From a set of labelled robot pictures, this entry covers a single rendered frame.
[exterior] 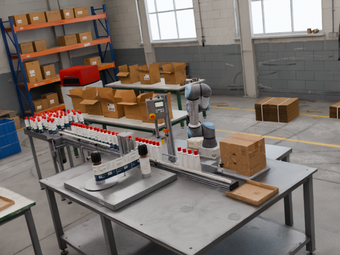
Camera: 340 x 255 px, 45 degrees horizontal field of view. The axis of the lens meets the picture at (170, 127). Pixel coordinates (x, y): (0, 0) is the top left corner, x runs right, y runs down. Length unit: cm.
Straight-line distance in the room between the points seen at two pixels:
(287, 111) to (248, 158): 422
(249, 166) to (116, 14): 957
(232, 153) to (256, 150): 19
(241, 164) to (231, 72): 662
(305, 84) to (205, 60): 265
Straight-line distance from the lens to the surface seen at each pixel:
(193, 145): 431
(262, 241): 382
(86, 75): 915
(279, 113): 764
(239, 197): 317
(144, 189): 342
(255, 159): 350
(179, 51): 1091
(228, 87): 1012
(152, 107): 381
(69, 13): 1125
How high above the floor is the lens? 230
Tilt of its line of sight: 17 degrees down
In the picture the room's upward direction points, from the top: 8 degrees counter-clockwise
